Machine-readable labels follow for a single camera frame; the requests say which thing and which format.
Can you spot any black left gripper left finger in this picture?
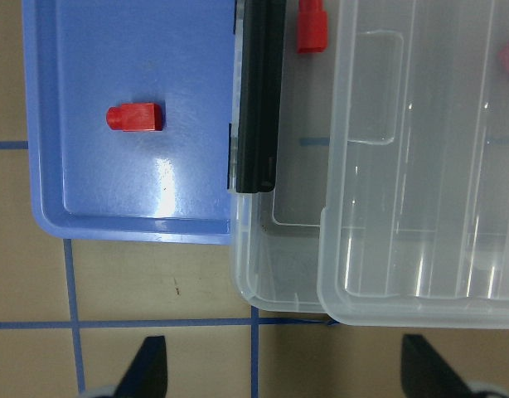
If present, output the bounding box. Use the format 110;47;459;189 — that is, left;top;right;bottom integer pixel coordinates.
115;336;168;397

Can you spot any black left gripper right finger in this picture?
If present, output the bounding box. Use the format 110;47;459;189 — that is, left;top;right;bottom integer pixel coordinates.
400;334;473;398

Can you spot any clear plastic storage box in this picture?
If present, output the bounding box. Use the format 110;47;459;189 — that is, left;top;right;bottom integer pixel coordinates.
228;1;341;313

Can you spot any blue plastic tray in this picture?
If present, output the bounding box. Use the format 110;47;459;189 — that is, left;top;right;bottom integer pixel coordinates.
22;1;235;245

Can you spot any black box handle latch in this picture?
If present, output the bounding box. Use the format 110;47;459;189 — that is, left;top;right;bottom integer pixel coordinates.
235;1;287;193

